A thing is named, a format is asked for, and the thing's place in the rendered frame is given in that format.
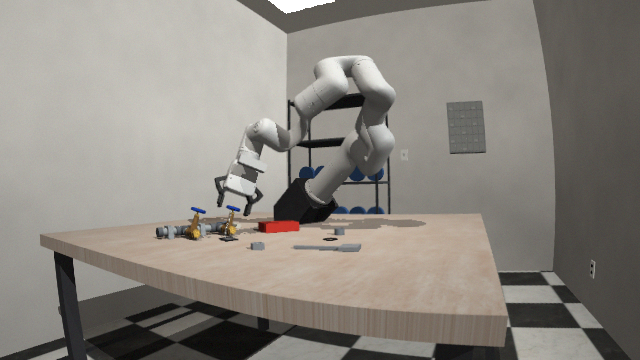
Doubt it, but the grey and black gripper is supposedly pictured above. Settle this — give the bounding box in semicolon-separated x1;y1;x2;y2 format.
214;159;263;216

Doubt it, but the grey hex nut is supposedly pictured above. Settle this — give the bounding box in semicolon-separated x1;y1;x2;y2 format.
251;242;265;251

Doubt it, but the grey pipe manifold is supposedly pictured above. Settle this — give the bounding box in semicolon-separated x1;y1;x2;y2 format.
156;205;240;239

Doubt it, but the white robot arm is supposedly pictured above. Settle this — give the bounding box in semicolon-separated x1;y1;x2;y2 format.
236;55;396;205

